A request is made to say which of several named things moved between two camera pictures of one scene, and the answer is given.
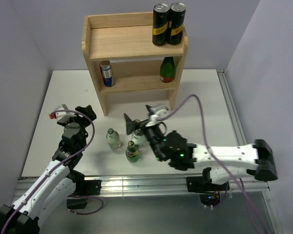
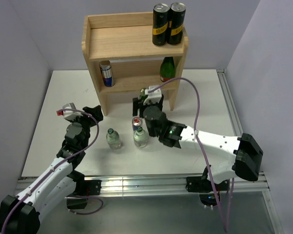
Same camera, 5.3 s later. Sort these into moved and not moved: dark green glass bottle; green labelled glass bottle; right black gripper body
Moved: right black gripper body; green labelled glass bottle
Not moved: dark green glass bottle
